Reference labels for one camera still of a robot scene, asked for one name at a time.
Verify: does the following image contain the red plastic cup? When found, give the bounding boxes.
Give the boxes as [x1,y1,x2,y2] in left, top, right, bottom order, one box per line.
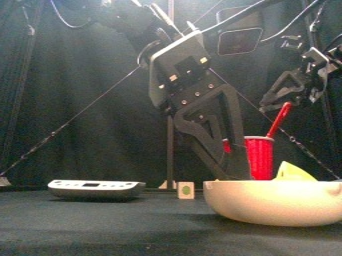
[222,135,276,181]

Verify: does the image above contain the thin diagonal brace wire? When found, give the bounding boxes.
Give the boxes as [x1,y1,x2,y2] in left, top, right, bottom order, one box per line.
[128,0,342,182]
[0,0,224,177]

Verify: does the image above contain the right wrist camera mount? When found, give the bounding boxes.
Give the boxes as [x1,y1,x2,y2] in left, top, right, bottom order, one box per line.
[279,34,310,51]

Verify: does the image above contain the grey vertical frame pole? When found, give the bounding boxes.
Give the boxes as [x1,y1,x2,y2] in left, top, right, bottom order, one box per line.
[157,0,179,192]

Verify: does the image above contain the grey flat digital scale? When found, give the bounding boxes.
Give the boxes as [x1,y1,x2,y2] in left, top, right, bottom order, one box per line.
[47,179,147,202]

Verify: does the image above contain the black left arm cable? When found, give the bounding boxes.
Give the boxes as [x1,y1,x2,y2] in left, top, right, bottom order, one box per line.
[48,0,96,30]

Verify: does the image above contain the white cube with green dot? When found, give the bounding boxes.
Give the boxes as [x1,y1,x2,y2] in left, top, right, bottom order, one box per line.
[176,180,196,201]

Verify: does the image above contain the red plastic spoon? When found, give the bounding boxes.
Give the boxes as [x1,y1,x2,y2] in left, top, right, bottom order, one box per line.
[264,101,294,140]

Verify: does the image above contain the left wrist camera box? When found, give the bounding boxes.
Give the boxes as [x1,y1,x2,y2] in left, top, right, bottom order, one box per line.
[215,5,264,57]

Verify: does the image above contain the white round bowl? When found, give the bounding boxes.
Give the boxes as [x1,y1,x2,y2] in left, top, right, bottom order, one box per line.
[201,179,342,228]

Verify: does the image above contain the black left wrist camera cable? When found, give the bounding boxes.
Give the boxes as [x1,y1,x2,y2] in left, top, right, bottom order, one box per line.
[200,0,328,44]

